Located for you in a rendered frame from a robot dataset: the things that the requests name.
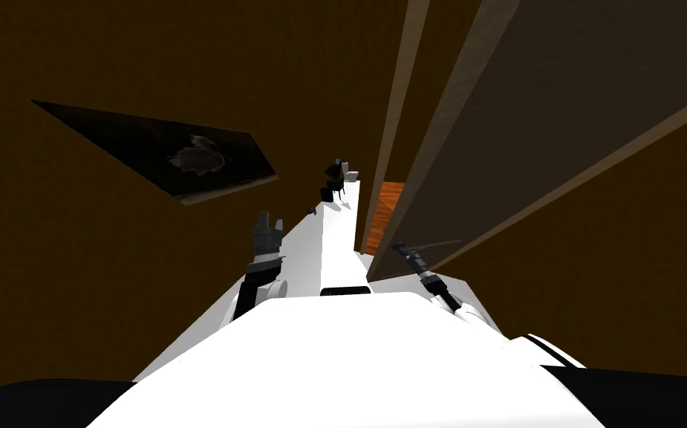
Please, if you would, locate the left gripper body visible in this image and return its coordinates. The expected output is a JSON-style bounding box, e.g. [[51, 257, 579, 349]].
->
[[252, 228, 285, 259]]

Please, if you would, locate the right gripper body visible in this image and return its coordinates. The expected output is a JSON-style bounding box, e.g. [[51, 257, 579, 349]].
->
[[391, 240, 434, 279]]

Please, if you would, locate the dark grey door leaf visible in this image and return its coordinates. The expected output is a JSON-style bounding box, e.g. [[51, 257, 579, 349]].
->
[[366, 0, 687, 282]]

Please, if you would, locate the dark framed wall picture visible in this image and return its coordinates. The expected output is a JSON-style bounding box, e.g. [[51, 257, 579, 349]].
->
[[30, 99, 279, 207]]

